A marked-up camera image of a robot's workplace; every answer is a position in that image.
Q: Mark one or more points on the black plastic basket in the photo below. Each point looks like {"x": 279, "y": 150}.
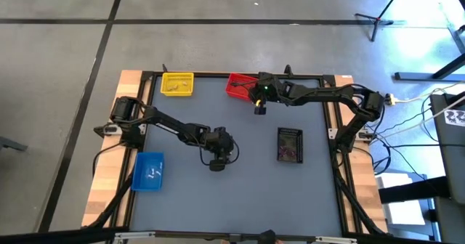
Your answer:
{"x": 290, "y": 138}

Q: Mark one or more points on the black aluminium table frame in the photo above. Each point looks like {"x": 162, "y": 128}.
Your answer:
{"x": 210, "y": 75}

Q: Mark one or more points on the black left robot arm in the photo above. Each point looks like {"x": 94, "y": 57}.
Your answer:
{"x": 170, "y": 122}

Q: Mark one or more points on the black beam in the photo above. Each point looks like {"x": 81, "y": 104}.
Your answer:
{"x": 414, "y": 190}

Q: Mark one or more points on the grey equipment cart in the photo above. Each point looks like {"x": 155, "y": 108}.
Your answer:
{"x": 450, "y": 157}

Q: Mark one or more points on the person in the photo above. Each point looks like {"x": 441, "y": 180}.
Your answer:
{"x": 269, "y": 236}

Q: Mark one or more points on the blue plastic basket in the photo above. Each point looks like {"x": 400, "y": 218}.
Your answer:
{"x": 143, "y": 180}

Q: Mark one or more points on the white box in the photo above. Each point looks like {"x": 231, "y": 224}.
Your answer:
{"x": 399, "y": 215}

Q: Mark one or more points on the grey desk leg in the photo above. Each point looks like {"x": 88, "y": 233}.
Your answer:
{"x": 458, "y": 40}

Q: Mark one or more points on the black tripod stand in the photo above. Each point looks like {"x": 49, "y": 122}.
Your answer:
{"x": 374, "y": 19}

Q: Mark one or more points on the white power strip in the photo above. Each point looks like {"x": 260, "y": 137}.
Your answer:
{"x": 391, "y": 99}

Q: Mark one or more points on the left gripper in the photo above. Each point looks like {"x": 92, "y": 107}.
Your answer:
{"x": 219, "y": 144}

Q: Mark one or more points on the white number label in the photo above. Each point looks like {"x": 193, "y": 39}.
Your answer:
{"x": 456, "y": 117}

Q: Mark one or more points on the black desk leg base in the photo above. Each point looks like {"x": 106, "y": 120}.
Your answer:
{"x": 417, "y": 77}

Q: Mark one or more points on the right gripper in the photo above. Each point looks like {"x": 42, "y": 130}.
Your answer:
{"x": 267, "y": 89}

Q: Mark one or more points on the silver frame bracket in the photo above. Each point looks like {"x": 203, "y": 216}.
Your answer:
{"x": 134, "y": 235}
{"x": 336, "y": 239}

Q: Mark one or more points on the yellow plastic basket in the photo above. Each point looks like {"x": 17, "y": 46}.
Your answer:
{"x": 177, "y": 92}

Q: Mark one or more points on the purple plastic witch hat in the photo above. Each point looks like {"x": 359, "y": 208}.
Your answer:
{"x": 283, "y": 150}
{"x": 291, "y": 151}

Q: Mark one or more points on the grey chair base leg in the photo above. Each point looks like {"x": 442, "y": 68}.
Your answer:
{"x": 11, "y": 143}

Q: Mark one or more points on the black frame bracket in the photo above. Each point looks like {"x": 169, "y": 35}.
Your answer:
{"x": 288, "y": 69}
{"x": 165, "y": 68}

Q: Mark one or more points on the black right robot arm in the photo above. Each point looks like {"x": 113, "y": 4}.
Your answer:
{"x": 327, "y": 93}

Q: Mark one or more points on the red plastic basket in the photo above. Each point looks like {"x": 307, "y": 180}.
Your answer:
{"x": 236, "y": 91}

